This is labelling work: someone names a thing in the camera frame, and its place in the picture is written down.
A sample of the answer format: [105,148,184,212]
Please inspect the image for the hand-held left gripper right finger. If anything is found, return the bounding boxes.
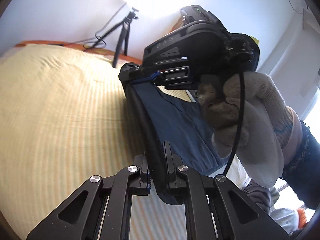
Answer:
[162,141,290,240]

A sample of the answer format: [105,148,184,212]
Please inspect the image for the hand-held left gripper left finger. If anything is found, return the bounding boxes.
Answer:
[26,152,153,240]

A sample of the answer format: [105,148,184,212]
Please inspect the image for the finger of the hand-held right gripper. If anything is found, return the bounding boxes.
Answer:
[118,63,161,85]

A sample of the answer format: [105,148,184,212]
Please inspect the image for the dark pants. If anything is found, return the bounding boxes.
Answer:
[118,64,230,205]

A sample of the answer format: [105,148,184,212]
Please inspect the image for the person's right hand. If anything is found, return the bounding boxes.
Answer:
[197,71,300,188]

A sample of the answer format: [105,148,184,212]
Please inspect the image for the black tripod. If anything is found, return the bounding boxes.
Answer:
[111,7,139,68]

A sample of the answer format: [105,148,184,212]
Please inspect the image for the striped yellow bed blanket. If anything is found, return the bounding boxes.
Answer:
[0,44,250,240]

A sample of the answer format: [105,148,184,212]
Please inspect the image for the black ring light cable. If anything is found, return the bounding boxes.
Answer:
[84,4,125,49]

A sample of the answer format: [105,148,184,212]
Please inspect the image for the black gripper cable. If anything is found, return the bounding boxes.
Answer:
[222,71,245,178]

